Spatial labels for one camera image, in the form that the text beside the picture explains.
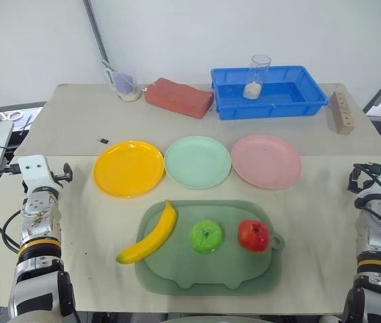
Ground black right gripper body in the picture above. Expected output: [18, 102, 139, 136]
[357, 165, 381, 193]

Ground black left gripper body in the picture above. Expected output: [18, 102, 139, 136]
[49, 170, 65, 188]

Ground yellow plastic plate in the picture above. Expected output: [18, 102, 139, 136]
[93, 140, 166, 199]

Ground pink plastic plate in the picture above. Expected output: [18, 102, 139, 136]
[230, 135, 303, 190]

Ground mint green plastic plate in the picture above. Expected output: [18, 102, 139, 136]
[164, 135, 232, 190]

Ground wooden block with holes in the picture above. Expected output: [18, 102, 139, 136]
[330, 91, 355, 136]

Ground clear measuring cup with purple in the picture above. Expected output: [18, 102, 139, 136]
[102, 59, 143, 102]

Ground yellow banana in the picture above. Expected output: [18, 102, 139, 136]
[115, 199, 178, 265]

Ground red apple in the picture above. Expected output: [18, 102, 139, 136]
[237, 219, 271, 254]

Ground blue plastic bin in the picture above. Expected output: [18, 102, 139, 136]
[210, 65, 330, 121]

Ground red brick block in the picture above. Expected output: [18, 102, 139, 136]
[143, 77, 215, 120]

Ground clear plastic cup with grains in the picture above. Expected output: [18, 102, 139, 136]
[242, 55, 272, 100]

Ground grey metal pole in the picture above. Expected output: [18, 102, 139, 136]
[82, 0, 112, 67]

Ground green apple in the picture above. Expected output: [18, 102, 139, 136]
[189, 219, 225, 255]

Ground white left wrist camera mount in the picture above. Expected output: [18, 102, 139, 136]
[18, 155, 56, 196]

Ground white handled scissors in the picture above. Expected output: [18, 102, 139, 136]
[0, 110, 23, 122]

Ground green tray with handle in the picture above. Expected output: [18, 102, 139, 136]
[134, 199, 285, 297]

